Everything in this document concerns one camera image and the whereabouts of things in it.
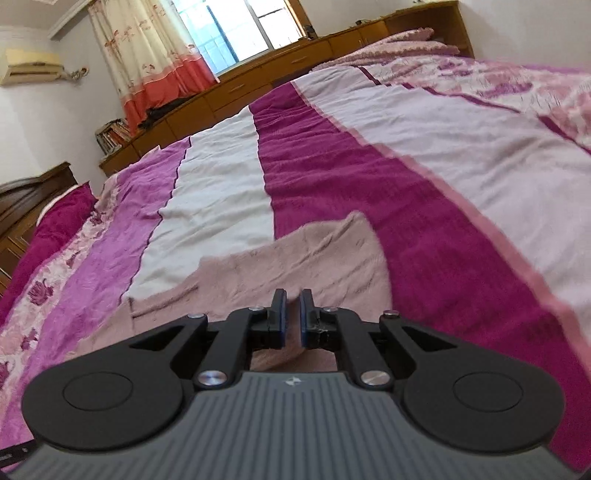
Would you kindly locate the small dark object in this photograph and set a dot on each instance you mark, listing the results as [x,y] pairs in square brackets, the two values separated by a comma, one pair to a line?
[310,31]

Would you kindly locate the pink chenille blanket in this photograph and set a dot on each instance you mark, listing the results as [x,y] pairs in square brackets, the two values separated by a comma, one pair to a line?
[401,48]

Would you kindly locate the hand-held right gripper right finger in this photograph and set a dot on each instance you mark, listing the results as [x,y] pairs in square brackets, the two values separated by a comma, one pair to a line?
[305,323]

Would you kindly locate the purple striped floral bedspread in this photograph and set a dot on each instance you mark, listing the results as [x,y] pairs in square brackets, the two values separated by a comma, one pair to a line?
[323,161]

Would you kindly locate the floral curtain with orange hem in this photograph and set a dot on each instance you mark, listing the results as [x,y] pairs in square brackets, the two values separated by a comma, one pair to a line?
[138,46]

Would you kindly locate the wall air conditioner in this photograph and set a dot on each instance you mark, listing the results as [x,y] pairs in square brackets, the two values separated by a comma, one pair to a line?
[32,64]

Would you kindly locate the window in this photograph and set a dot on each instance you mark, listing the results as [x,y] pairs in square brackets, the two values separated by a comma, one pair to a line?
[231,27]

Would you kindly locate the magenta velvet pillow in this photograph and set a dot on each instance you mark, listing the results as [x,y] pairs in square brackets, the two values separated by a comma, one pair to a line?
[60,221]

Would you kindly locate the pink knitted sweater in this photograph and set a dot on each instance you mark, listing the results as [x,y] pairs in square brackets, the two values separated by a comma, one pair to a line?
[300,263]

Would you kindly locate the dark wooden headboard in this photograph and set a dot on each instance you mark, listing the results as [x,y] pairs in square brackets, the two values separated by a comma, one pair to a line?
[27,194]

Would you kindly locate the dark cloth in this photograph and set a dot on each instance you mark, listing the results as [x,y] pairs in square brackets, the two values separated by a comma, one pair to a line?
[161,110]

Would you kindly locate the row of books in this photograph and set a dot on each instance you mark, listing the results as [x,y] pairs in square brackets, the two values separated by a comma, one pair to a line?
[113,134]

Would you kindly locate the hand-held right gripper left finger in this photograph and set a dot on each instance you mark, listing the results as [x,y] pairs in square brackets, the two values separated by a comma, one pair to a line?
[281,323]

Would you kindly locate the light wooden cabinet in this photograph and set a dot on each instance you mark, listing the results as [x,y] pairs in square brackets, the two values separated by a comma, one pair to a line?
[286,57]

